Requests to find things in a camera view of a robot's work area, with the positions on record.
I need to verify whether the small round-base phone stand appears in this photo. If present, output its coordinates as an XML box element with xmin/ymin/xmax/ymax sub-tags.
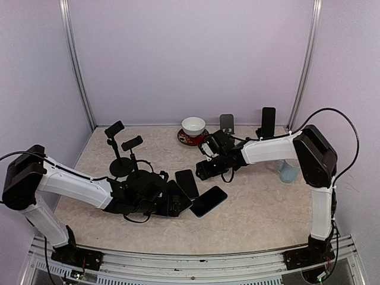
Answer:
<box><xmin>219</xmin><ymin>113</ymin><xmax>235</xmax><ymax>135</ymax></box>

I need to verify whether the red patterned saucer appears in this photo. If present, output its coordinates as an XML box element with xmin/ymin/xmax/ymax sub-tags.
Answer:
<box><xmin>177</xmin><ymin>129</ymin><xmax>209</xmax><ymax>146</ymax></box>

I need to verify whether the aluminium corner post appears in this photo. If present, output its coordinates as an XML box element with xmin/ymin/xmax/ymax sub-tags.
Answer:
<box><xmin>286</xmin><ymin>0</ymin><xmax>322</xmax><ymax>130</ymax></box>
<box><xmin>59</xmin><ymin>0</ymin><xmax>97</xmax><ymax>132</ymax></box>

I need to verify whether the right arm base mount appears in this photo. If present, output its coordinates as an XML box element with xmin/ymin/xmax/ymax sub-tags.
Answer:
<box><xmin>283</xmin><ymin>242</ymin><xmax>335</xmax><ymax>270</ymax></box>

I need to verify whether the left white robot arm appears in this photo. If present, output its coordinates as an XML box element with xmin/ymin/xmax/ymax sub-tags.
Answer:
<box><xmin>1</xmin><ymin>145</ymin><xmax>182</xmax><ymax>264</ymax></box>

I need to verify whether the tall black phone stand rear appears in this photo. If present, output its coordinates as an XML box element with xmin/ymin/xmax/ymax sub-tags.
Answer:
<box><xmin>104</xmin><ymin>121</ymin><xmax>133</xmax><ymax>178</ymax></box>

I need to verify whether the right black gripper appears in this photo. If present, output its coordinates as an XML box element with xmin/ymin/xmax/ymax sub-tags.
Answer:
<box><xmin>197</xmin><ymin>153</ymin><xmax>229</xmax><ymax>180</ymax></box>

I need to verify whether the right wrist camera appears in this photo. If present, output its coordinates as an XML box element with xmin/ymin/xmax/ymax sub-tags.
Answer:
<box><xmin>198</xmin><ymin>130</ymin><xmax>235</xmax><ymax>158</ymax></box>

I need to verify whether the white ceramic bowl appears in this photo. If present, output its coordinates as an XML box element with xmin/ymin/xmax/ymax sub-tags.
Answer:
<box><xmin>181</xmin><ymin>117</ymin><xmax>206</xmax><ymax>137</ymax></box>

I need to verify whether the black phone blue edge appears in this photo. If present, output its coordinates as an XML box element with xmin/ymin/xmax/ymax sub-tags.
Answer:
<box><xmin>190</xmin><ymin>186</ymin><xmax>228</xmax><ymax>218</ymax></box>

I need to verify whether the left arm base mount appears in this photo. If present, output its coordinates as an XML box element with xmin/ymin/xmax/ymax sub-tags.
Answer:
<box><xmin>51</xmin><ymin>246</ymin><xmax>104</xmax><ymax>271</ymax></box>

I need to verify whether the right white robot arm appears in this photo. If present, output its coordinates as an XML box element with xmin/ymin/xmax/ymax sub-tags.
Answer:
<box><xmin>195</xmin><ymin>125</ymin><xmax>337</xmax><ymax>264</ymax></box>

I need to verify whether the light blue mug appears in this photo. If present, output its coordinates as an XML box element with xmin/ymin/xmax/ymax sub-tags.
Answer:
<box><xmin>274</xmin><ymin>159</ymin><xmax>300</xmax><ymax>183</ymax></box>

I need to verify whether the right aluminium corner post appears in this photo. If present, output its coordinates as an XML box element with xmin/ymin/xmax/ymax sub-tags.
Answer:
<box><xmin>286</xmin><ymin>0</ymin><xmax>322</xmax><ymax>130</ymax></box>

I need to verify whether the tall black phone stand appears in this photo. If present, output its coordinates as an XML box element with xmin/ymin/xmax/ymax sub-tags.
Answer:
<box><xmin>121</xmin><ymin>135</ymin><xmax>148</xmax><ymax>186</ymax></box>
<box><xmin>104</xmin><ymin>121</ymin><xmax>133</xmax><ymax>178</ymax></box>

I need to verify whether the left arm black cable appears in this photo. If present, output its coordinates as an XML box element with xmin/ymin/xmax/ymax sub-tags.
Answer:
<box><xmin>0</xmin><ymin>151</ymin><xmax>48</xmax><ymax>205</ymax></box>

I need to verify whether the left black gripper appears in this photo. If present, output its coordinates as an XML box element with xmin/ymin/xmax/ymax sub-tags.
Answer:
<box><xmin>133</xmin><ymin>195</ymin><xmax>184</xmax><ymax>217</ymax></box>

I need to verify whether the left aluminium corner post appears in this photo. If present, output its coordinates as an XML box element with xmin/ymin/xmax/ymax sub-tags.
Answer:
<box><xmin>59</xmin><ymin>0</ymin><xmax>97</xmax><ymax>132</ymax></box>

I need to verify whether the black phone white edge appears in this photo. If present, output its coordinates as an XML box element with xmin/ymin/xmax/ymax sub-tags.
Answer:
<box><xmin>167</xmin><ymin>180</ymin><xmax>193</xmax><ymax>217</ymax></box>

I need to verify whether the tall black phone stand front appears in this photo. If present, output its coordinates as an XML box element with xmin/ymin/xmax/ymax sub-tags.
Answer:
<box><xmin>121</xmin><ymin>135</ymin><xmax>148</xmax><ymax>186</ymax></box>

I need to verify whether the aluminium front rail frame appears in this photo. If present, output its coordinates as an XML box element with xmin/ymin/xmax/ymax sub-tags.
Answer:
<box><xmin>19</xmin><ymin>236</ymin><xmax>368</xmax><ymax>284</ymax></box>

